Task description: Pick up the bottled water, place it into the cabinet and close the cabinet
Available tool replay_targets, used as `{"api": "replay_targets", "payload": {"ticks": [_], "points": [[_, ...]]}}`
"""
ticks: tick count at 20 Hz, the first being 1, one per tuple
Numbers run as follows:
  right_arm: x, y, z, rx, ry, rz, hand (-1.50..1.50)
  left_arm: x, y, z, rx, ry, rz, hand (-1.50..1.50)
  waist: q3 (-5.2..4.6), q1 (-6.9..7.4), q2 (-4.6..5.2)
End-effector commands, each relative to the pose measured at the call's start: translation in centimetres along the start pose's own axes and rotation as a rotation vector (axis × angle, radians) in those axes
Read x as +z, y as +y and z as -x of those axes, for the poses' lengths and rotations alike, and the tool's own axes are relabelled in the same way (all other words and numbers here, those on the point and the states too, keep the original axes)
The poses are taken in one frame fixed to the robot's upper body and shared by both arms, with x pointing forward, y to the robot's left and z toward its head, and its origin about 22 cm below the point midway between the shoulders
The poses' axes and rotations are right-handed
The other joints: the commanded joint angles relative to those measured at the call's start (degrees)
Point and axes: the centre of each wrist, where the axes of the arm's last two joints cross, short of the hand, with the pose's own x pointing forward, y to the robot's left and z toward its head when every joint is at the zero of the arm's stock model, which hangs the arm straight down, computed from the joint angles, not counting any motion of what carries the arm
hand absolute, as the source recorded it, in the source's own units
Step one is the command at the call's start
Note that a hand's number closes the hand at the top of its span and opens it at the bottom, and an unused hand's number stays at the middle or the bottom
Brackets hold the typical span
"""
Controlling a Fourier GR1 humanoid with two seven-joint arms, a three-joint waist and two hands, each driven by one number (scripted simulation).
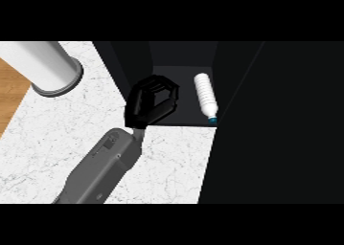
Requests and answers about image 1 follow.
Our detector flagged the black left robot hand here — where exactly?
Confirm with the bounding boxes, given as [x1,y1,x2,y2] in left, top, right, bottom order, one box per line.
[123,74,182,130]

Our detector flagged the white plastic water bottle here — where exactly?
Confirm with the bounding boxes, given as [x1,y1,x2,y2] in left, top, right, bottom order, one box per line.
[192,72,220,125]

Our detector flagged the dark grey cabinet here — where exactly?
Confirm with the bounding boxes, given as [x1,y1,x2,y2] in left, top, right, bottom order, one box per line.
[92,40,266,128]

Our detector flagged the dark grey cabinet door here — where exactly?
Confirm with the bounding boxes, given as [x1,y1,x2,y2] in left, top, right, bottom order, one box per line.
[197,40,344,205]

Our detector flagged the white cylinder with grey rim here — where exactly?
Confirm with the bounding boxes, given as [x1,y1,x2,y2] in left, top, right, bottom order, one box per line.
[0,40,86,99]

